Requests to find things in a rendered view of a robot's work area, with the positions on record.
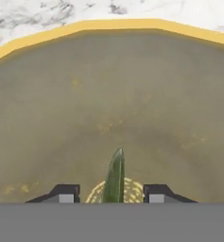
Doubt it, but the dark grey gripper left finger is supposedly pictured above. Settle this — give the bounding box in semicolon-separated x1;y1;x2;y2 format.
25;183;81;204

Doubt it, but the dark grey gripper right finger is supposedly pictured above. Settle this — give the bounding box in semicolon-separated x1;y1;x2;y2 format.
143;183;199;204

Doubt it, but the yellow bowl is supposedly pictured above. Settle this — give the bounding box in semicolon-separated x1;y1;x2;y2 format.
0;18;224;204

